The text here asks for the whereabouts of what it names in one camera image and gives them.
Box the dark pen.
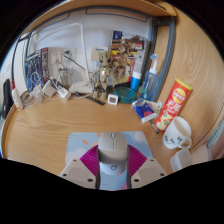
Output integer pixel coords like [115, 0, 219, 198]
[149, 119, 160, 135]

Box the red chips can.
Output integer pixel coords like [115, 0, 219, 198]
[153, 77, 193, 132]

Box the grey metal shelf frame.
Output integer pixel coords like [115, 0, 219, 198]
[11, 8, 178, 101]

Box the grey computer mouse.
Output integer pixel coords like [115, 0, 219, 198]
[97, 132, 130, 177]

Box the black ruler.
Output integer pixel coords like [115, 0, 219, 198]
[84, 96, 106, 107]

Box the white charger block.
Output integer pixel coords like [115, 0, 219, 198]
[42, 79, 58, 98]
[57, 85, 72, 101]

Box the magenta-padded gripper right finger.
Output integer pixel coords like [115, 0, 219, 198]
[125, 144, 168, 190]

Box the white face print mug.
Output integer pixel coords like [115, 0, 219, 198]
[162, 115, 194, 150]

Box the blue tissue pack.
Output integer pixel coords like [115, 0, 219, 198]
[131, 98, 163, 124]

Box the blue spray bottle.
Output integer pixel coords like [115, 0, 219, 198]
[139, 53, 161, 102]

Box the brown model figure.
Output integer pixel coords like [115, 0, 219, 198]
[111, 30, 148, 84]

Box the small white desk clock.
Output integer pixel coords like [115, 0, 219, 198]
[107, 93, 119, 106]

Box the white desk lamp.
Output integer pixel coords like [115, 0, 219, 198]
[32, 21, 95, 95]

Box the clear plastic container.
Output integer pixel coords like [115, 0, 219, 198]
[169, 143, 214, 173]

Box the gold robot figure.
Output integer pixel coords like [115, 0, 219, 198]
[93, 49, 116, 100]

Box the blue white tube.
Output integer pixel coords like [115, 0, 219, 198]
[129, 64, 143, 93]

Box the sky print mouse pad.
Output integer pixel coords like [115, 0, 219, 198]
[64, 130, 154, 192]

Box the black bag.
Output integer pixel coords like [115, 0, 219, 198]
[1, 78, 14, 119]

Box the green round bowl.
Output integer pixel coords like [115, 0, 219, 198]
[113, 86, 138, 104]

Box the blue model kit box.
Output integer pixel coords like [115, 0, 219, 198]
[24, 47, 50, 93]

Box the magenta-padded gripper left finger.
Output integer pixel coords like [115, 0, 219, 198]
[58, 144, 102, 191]

